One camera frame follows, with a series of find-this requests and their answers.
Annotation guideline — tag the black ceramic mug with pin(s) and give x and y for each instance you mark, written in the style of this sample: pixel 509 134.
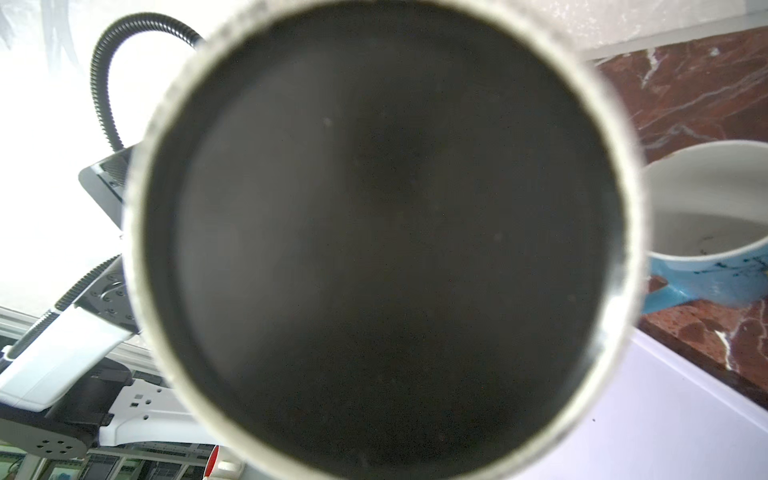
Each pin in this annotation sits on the black ceramic mug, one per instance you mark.
pixel 387 239

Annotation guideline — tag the teal blue mug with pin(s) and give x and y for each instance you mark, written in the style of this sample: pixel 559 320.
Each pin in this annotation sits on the teal blue mug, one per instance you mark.
pixel 709 215

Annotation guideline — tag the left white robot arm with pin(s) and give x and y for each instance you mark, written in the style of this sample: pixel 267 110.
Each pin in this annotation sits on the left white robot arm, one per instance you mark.
pixel 61 395

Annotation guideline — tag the lavender plastic tray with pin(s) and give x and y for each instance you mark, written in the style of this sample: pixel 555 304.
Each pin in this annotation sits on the lavender plastic tray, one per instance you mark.
pixel 662 417

